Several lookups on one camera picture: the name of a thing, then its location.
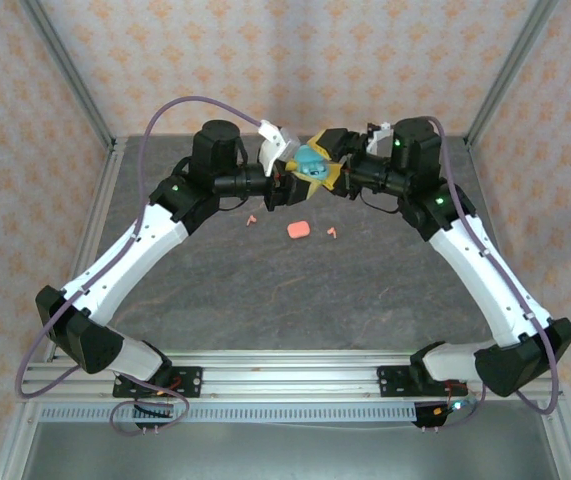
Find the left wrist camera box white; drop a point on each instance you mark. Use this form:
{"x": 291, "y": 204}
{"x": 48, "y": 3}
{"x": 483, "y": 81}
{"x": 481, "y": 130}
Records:
{"x": 271, "y": 155}

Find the grey metal panel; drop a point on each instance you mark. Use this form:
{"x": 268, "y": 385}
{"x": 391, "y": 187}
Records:
{"x": 290, "y": 450}

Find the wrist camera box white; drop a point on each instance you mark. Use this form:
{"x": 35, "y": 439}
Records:
{"x": 271, "y": 155}
{"x": 380, "y": 140}

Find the aluminium table side rail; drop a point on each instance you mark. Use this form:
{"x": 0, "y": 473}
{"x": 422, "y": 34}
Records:
{"x": 107, "y": 180}
{"x": 486, "y": 200}

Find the aluminium frame bar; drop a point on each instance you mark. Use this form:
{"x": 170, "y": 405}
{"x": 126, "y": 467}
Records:
{"x": 15, "y": 442}
{"x": 558, "y": 442}

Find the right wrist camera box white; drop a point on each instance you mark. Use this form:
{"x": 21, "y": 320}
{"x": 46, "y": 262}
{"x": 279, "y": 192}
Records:
{"x": 380, "y": 140}

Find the aluminium corner post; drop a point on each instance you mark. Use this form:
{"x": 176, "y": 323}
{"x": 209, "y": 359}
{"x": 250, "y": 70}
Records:
{"x": 65, "y": 65}
{"x": 512, "y": 65}

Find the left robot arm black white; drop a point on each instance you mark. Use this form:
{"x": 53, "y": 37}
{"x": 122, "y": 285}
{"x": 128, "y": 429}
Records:
{"x": 130, "y": 255}

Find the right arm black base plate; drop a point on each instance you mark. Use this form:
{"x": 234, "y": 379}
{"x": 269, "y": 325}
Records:
{"x": 390, "y": 382}

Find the orange earbud charging case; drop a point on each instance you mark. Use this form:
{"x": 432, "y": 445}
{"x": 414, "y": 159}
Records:
{"x": 298, "y": 230}

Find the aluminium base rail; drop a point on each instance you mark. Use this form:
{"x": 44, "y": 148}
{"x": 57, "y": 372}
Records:
{"x": 290, "y": 380}

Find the small circuit board with LED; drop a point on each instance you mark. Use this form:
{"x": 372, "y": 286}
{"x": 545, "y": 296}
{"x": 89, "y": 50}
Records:
{"x": 457, "y": 405}

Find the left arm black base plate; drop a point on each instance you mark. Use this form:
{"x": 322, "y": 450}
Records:
{"x": 190, "y": 382}

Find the blue earbud charging case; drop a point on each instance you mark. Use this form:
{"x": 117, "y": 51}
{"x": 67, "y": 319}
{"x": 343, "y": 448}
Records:
{"x": 310, "y": 156}

